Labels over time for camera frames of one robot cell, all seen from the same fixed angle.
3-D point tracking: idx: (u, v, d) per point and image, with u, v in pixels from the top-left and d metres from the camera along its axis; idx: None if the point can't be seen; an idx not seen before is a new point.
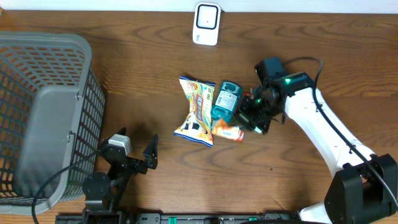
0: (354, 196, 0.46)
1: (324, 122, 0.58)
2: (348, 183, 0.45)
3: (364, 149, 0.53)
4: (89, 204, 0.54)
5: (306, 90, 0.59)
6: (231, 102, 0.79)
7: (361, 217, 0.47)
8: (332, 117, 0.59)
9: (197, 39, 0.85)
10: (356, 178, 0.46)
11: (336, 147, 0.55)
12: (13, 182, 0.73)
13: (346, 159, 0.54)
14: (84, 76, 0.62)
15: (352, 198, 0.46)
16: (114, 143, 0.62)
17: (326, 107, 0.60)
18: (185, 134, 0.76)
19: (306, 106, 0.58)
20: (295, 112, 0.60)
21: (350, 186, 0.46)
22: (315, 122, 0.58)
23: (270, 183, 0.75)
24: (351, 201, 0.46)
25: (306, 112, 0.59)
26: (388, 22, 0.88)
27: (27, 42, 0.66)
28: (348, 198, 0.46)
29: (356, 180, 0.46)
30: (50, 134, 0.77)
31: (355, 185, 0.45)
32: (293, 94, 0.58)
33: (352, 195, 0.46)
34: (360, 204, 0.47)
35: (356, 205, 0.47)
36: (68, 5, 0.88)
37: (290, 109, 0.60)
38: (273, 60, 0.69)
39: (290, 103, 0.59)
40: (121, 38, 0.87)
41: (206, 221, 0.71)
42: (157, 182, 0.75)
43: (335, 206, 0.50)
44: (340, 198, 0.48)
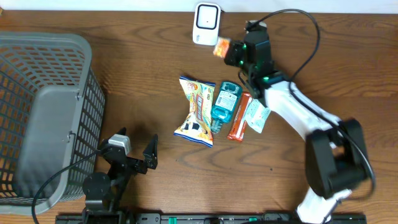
0: (323, 155, 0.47)
1: (297, 103, 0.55)
2: (318, 141, 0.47)
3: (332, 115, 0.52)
4: (88, 203, 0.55)
5: (282, 84, 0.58)
6: (231, 103, 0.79)
7: (339, 182, 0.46)
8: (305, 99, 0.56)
9: (197, 39, 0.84)
10: (323, 137, 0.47)
11: (306, 119, 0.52)
12: (13, 182, 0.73)
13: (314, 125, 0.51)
14: (84, 76, 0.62)
15: (320, 156, 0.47)
16: (114, 142, 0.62)
17: (301, 93, 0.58)
18: (185, 134, 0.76)
19: (280, 93, 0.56)
20: (271, 101, 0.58)
21: (319, 145, 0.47)
22: (288, 103, 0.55)
23: (270, 183, 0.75)
24: (319, 160, 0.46)
25: (279, 94, 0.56)
26: (388, 22, 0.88)
27: (27, 42, 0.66)
28: (316, 157, 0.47)
29: (322, 139, 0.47)
30: (50, 134, 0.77)
31: (321, 143, 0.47)
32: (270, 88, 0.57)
33: (319, 153, 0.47)
34: (334, 165, 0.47)
35: (329, 165, 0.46)
36: (68, 5, 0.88)
37: (268, 100, 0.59)
38: (264, 44, 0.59)
39: (268, 96, 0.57)
40: (121, 38, 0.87)
41: (206, 221, 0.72)
42: (157, 182, 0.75)
43: (312, 172, 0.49)
44: (313, 162, 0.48)
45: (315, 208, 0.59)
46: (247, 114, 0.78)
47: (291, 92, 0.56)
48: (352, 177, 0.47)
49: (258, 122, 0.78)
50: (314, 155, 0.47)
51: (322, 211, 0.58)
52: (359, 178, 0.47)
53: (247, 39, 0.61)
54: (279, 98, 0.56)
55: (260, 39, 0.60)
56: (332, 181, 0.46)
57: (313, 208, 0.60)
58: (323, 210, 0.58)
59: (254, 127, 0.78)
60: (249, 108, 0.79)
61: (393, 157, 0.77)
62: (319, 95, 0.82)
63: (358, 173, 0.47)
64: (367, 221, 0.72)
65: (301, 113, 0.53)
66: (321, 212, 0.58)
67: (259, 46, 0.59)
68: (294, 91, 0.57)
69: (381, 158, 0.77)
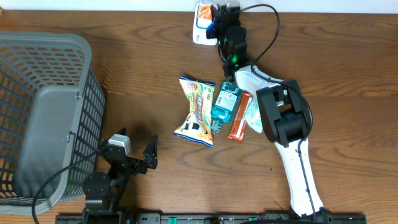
0: (269, 106, 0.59)
1: (255, 76, 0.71)
2: (265, 95, 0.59)
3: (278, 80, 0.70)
4: (88, 203, 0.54)
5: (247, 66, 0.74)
6: (231, 103, 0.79)
7: (283, 127, 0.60)
8: (262, 74, 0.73)
9: (197, 39, 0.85)
10: (270, 92, 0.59)
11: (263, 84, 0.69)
12: (13, 182, 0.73)
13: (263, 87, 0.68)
14: (84, 76, 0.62)
15: (267, 106, 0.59)
16: (115, 142, 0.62)
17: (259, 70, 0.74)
18: (185, 134, 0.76)
19: (244, 71, 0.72)
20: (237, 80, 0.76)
21: (267, 98, 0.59)
22: (247, 76, 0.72)
23: (271, 183, 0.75)
24: (267, 109, 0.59)
25: (242, 70, 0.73)
26: (388, 22, 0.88)
27: (27, 42, 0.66)
28: (265, 107, 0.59)
29: (268, 93, 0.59)
30: (50, 134, 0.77)
31: (268, 96, 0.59)
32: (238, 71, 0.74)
33: (267, 103, 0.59)
34: (279, 115, 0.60)
35: (274, 113, 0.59)
36: (68, 5, 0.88)
37: (237, 80, 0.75)
38: (242, 45, 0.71)
39: (237, 76, 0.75)
40: (121, 38, 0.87)
41: (206, 221, 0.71)
42: (157, 182, 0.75)
43: (265, 124, 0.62)
44: (264, 114, 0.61)
45: (292, 182, 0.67)
46: (247, 114, 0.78)
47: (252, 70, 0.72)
48: (293, 124, 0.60)
49: (258, 122, 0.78)
50: (263, 108, 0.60)
51: (297, 179, 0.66)
52: (299, 124, 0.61)
53: (229, 39, 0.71)
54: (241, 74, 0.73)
55: (239, 42, 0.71)
56: (279, 127, 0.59)
57: (293, 188, 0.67)
58: (296, 178, 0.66)
59: (254, 127, 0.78)
60: (249, 108, 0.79)
61: (393, 157, 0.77)
62: (319, 94, 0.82)
63: (298, 121, 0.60)
64: (367, 221, 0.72)
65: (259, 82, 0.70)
66: (296, 182, 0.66)
67: (237, 47, 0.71)
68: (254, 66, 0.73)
69: (380, 158, 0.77)
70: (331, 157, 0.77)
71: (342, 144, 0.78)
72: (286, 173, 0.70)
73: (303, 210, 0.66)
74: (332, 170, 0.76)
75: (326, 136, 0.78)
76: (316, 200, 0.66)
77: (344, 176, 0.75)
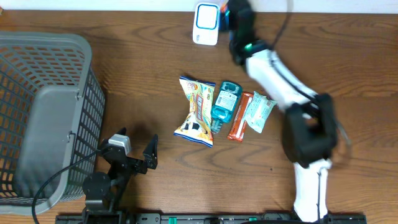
0: (298, 126, 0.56)
1: (276, 73, 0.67)
2: (293, 116, 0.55)
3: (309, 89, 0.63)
4: (88, 203, 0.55)
5: (262, 51, 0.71)
6: (231, 103, 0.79)
7: (309, 149, 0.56)
8: (285, 71, 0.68)
9: (197, 39, 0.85)
10: (299, 111, 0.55)
11: (286, 91, 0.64)
12: (13, 182, 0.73)
13: (290, 96, 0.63)
14: (84, 76, 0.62)
15: (296, 126, 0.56)
16: (114, 143, 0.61)
17: (281, 64, 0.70)
18: (185, 134, 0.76)
19: (262, 62, 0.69)
20: (249, 66, 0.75)
21: (296, 119, 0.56)
22: (265, 68, 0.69)
23: (271, 183, 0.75)
24: (295, 129, 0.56)
25: (262, 61, 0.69)
26: (388, 22, 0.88)
27: (27, 42, 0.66)
28: (293, 127, 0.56)
29: (298, 112, 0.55)
30: (49, 134, 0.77)
31: (296, 116, 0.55)
32: (252, 57, 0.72)
33: (295, 123, 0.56)
34: (307, 135, 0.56)
35: (303, 134, 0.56)
36: (68, 5, 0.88)
37: (251, 66, 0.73)
38: (243, 12, 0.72)
39: (251, 63, 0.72)
40: (121, 38, 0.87)
41: (206, 221, 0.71)
42: (157, 182, 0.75)
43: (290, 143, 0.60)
44: (291, 132, 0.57)
45: (303, 191, 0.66)
46: (247, 114, 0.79)
47: (272, 61, 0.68)
48: (321, 145, 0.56)
49: (258, 122, 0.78)
50: (291, 127, 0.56)
51: (308, 192, 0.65)
52: (327, 145, 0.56)
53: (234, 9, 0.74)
54: (260, 65, 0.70)
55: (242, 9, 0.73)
56: (305, 149, 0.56)
57: (302, 195, 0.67)
58: (308, 191, 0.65)
59: (254, 127, 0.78)
60: (249, 109, 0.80)
61: (393, 157, 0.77)
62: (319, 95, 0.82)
63: (326, 142, 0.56)
64: (366, 221, 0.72)
65: (282, 87, 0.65)
66: (309, 194, 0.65)
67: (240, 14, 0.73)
68: (275, 61, 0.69)
69: (381, 158, 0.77)
70: None
71: None
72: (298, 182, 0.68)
73: (308, 218, 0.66)
74: None
75: None
76: (321, 212, 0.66)
77: (344, 176, 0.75)
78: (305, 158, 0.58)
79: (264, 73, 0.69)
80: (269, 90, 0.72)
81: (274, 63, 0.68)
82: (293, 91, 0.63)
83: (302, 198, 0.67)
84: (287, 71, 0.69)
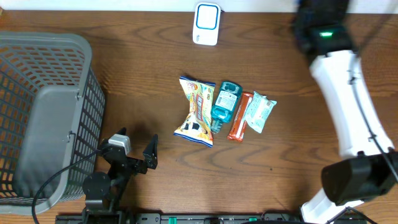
0: (357, 180, 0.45)
1: (352, 95, 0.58)
2: (357, 170, 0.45)
3: (385, 140, 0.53)
4: (88, 203, 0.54)
5: (344, 53, 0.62)
6: (231, 103, 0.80)
7: (347, 199, 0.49)
8: (361, 96, 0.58)
9: (197, 39, 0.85)
10: (364, 166, 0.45)
11: (356, 132, 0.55)
12: (13, 182, 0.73)
13: (360, 145, 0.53)
14: (84, 76, 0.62)
15: (355, 179, 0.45)
16: (114, 142, 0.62)
17: (362, 83, 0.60)
18: (185, 134, 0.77)
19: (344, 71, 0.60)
20: (315, 62, 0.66)
21: (360, 172, 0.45)
22: (341, 87, 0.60)
23: (271, 183, 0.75)
24: (353, 181, 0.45)
25: (342, 66, 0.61)
26: (388, 22, 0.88)
27: (27, 42, 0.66)
28: (352, 178, 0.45)
29: (362, 168, 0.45)
30: (50, 134, 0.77)
31: (360, 172, 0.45)
32: (324, 57, 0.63)
33: (356, 177, 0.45)
34: (356, 190, 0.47)
35: (354, 188, 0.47)
36: (68, 5, 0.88)
37: (321, 66, 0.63)
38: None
39: (323, 64, 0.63)
40: (121, 38, 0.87)
41: (206, 221, 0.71)
42: (157, 182, 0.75)
43: (329, 178, 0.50)
44: (347, 182, 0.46)
45: (321, 209, 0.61)
46: (247, 114, 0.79)
47: (352, 81, 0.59)
48: (363, 197, 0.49)
49: (258, 122, 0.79)
50: (350, 179, 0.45)
51: (326, 213, 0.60)
52: (369, 198, 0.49)
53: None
54: (334, 66, 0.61)
55: None
56: (344, 199, 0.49)
57: (319, 210, 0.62)
58: (327, 213, 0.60)
59: (254, 127, 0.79)
60: (249, 109, 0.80)
61: None
62: (318, 95, 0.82)
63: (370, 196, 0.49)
64: None
65: (357, 123, 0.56)
66: (326, 214, 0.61)
67: None
68: (355, 79, 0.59)
69: None
70: (331, 157, 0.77)
71: None
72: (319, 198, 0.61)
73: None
74: None
75: (326, 136, 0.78)
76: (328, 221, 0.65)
77: None
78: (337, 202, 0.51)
79: (333, 83, 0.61)
80: (335, 112, 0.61)
81: (354, 81, 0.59)
82: (367, 136, 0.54)
83: (316, 211, 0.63)
84: (367, 97, 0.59)
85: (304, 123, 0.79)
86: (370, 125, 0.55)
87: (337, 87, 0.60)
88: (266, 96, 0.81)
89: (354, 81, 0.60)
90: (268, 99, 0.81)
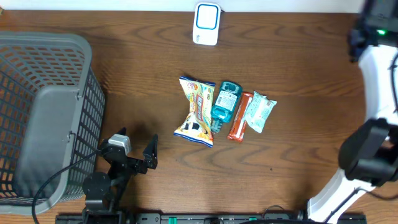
0: (371, 144, 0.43)
1: (387, 82, 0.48)
2: (375, 132, 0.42)
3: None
4: (88, 203, 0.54)
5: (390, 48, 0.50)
6: (231, 103, 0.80)
7: (359, 170, 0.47)
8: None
9: (197, 39, 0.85)
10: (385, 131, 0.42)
11: (384, 108, 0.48)
12: (13, 182, 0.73)
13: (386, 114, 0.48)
14: (84, 76, 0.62)
15: (369, 142, 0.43)
16: (115, 143, 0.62)
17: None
18: (185, 134, 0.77)
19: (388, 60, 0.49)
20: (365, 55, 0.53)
21: (376, 134, 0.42)
22: (380, 65, 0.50)
23: (271, 183, 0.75)
24: (367, 144, 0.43)
25: (390, 55, 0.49)
26: None
27: (27, 42, 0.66)
28: (367, 140, 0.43)
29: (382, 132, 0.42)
30: (50, 134, 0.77)
31: (379, 135, 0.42)
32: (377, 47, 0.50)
33: (370, 140, 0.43)
34: (369, 158, 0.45)
35: (367, 154, 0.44)
36: (68, 5, 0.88)
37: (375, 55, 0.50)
38: None
39: (374, 55, 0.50)
40: (121, 38, 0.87)
41: (206, 221, 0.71)
42: (157, 182, 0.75)
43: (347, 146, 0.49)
44: (362, 144, 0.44)
45: (328, 196, 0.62)
46: (247, 114, 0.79)
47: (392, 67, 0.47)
48: (375, 173, 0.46)
49: (258, 122, 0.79)
50: (365, 140, 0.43)
51: (332, 200, 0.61)
52: (381, 177, 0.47)
53: None
54: (383, 60, 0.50)
55: None
56: (355, 168, 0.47)
57: (326, 198, 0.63)
58: (333, 200, 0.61)
59: (254, 127, 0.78)
60: (249, 108, 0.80)
61: None
62: (318, 95, 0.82)
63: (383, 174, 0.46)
64: (367, 221, 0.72)
65: (388, 95, 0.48)
66: (331, 203, 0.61)
67: None
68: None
69: None
70: (331, 157, 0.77)
71: (342, 144, 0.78)
72: (329, 185, 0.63)
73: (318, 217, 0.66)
74: (333, 171, 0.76)
75: (326, 136, 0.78)
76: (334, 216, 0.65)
77: None
78: (349, 175, 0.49)
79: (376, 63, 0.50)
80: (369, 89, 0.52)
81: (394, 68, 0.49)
82: (392, 110, 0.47)
83: (323, 201, 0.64)
84: None
85: (304, 123, 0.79)
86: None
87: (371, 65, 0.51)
88: (266, 96, 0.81)
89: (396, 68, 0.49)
90: (268, 99, 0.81)
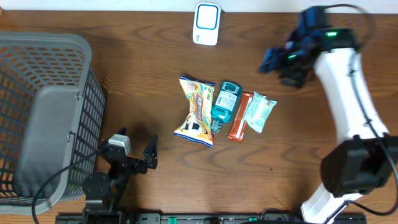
0: (352, 165, 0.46)
1: (349, 87, 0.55)
2: (349, 155, 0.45)
3: (380, 126, 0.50)
4: (88, 203, 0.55)
5: (346, 51, 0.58)
6: (231, 103, 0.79)
7: (349, 187, 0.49)
8: (361, 86, 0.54)
9: (197, 39, 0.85)
10: (360, 151, 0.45)
11: (352, 117, 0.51)
12: (13, 182, 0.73)
13: (358, 130, 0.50)
14: (84, 76, 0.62)
15: (349, 165, 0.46)
16: (114, 143, 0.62)
17: (362, 75, 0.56)
18: (185, 134, 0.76)
19: (340, 66, 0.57)
20: (323, 65, 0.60)
21: (355, 154, 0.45)
22: (341, 77, 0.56)
23: (271, 183, 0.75)
24: (347, 167, 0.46)
25: (342, 63, 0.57)
26: (388, 22, 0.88)
27: (27, 41, 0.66)
28: (346, 165, 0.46)
29: (357, 154, 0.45)
30: (50, 135, 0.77)
31: (355, 157, 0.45)
32: (330, 54, 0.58)
33: (351, 163, 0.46)
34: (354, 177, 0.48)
35: (351, 174, 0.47)
36: (68, 5, 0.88)
37: (329, 63, 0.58)
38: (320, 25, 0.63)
39: (326, 60, 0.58)
40: (121, 38, 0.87)
41: (206, 221, 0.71)
42: (157, 182, 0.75)
43: (329, 168, 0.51)
44: (340, 168, 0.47)
45: (319, 205, 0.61)
46: (247, 114, 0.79)
47: (351, 73, 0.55)
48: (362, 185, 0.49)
49: (258, 122, 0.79)
50: (342, 165, 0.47)
51: (324, 209, 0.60)
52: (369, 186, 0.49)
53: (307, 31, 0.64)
54: (338, 66, 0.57)
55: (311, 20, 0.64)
56: (346, 187, 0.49)
57: (318, 207, 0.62)
58: (324, 208, 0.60)
59: (254, 127, 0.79)
60: (249, 108, 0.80)
61: None
62: (318, 95, 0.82)
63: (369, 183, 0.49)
64: (366, 221, 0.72)
65: (351, 110, 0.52)
66: (324, 212, 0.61)
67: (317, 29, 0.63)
68: (355, 71, 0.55)
69: None
70: None
71: None
72: (319, 196, 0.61)
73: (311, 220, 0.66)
74: None
75: (326, 136, 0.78)
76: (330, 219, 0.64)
77: None
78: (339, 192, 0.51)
79: (334, 76, 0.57)
80: (335, 107, 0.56)
81: (354, 74, 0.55)
82: (362, 122, 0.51)
83: (314, 208, 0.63)
84: (365, 89, 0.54)
85: (304, 123, 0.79)
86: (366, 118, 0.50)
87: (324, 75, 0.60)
88: (266, 96, 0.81)
89: (355, 74, 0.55)
90: (268, 99, 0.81)
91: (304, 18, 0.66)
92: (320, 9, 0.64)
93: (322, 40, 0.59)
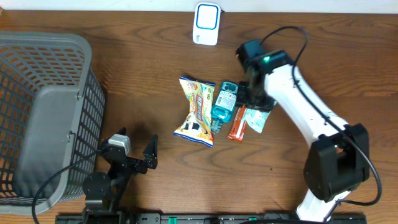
0: (329, 165, 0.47)
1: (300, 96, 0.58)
2: (322, 155, 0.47)
3: (339, 119, 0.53)
4: (88, 203, 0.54)
5: (284, 66, 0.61)
6: (231, 103, 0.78)
7: (336, 187, 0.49)
8: (308, 93, 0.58)
9: (197, 39, 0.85)
10: (332, 147, 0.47)
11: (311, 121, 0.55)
12: (13, 182, 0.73)
13: (321, 130, 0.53)
14: (84, 76, 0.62)
15: (326, 165, 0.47)
16: (114, 143, 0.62)
17: (305, 82, 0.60)
18: (185, 134, 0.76)
19: (283, 82, 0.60)
20: (267, 86, 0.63)
21: (327, 153, 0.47)
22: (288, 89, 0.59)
23: (271, 183, 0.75)
24: (326, 168, 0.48)
25: (284, 76, 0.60)
26: (388, 22, 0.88)
27: (27, 41, 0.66)
28: (324, 166, 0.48)
29: (329, 151, 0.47)
30: (50, 135, 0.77)
31: (328, 155, 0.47)
32: (272, 74, 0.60)
33: (326, 163, 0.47)
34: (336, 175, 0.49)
35: (332, 173, 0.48)
36: (68, 5, 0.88)
37: (271, 84, 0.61)
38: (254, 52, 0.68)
39: (270, 81, 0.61)
40: (121, 38, 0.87)
41: (206, 221, 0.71)
42: (157, 182, 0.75)
43: (311, 175, 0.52)
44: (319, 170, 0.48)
45: (316, 206, 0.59)
46: (247, 114, 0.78)
47: (295, 84, 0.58)
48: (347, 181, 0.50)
49: (258, 122, 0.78)
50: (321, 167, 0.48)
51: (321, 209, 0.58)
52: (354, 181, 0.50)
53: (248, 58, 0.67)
54: (282, 81, 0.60)
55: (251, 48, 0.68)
56: (333, 189, 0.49)
57: (313, 209, 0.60)
58: (321, 209, 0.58)
59: (254, 127, 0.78)
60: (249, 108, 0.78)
61: (393, 156, 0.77)
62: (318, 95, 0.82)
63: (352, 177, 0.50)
64: (367, 221, 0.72)
65: (308, 114, 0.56)
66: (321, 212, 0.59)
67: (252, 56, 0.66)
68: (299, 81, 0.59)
69: (381, 158, 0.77)
70: None
71: None
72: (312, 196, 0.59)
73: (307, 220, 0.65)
74: None
75: None
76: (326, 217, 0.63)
77: None
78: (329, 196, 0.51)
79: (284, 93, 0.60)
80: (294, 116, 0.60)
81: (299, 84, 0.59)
82: (321, 121, 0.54)
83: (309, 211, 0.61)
84: (313, 93, 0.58)
85: None
86: (326, 114, 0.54)
87: (276, 94, 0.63)
88: None
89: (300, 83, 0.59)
90: None
91: (240, 54, 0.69)
92: (254, 42, 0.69)
93: (263, 65, 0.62)
